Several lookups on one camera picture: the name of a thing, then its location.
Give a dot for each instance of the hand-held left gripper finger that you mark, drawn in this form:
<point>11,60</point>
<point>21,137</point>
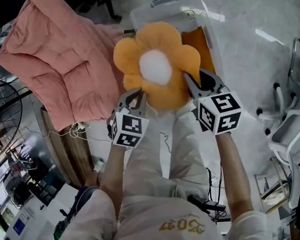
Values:
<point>141,104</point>
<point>127,99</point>

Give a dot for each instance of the person's white trousers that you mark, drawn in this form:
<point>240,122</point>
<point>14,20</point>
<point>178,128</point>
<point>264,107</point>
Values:
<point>150,159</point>

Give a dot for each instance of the person's white shirt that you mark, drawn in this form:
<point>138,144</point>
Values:
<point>152,221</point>

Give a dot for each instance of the black waist device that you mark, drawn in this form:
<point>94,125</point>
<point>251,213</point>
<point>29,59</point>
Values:
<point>205,204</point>

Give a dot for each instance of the person's left forearm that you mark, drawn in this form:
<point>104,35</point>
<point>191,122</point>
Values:
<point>113,179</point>

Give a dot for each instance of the black standing fan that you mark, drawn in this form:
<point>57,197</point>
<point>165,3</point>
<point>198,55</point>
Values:
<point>0,109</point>

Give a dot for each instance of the pink padded lounge chair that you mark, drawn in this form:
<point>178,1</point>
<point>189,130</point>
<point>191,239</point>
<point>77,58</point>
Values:
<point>52,59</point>

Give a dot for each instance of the white office chair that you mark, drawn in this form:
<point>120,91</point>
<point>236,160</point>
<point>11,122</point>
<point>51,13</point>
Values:
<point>287,131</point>

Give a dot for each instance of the orange flower-shaped cushion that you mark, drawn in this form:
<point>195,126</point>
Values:
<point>155,34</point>

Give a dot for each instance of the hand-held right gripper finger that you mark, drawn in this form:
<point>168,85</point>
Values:
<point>196,89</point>
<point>213,82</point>

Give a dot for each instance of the orange rectangular pillow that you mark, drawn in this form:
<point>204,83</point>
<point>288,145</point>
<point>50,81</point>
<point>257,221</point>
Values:
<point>197,41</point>

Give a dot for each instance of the black shelf with bins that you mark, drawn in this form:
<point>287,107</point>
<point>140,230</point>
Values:
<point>37,184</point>

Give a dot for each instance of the person's right forearm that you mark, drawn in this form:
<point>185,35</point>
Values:
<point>232,174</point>

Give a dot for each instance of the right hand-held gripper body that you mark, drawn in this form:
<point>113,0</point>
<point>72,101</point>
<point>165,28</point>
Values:
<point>220,114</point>

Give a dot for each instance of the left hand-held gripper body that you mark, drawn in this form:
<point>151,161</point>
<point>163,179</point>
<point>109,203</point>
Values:
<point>130,129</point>

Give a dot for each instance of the blue wall sign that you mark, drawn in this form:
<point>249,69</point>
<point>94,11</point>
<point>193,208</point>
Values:
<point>21,224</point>

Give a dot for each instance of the wooden bench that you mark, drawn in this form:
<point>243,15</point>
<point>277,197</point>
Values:
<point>72,154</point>

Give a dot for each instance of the clear plastic storage box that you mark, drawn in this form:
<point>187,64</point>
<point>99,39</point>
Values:
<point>165,16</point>

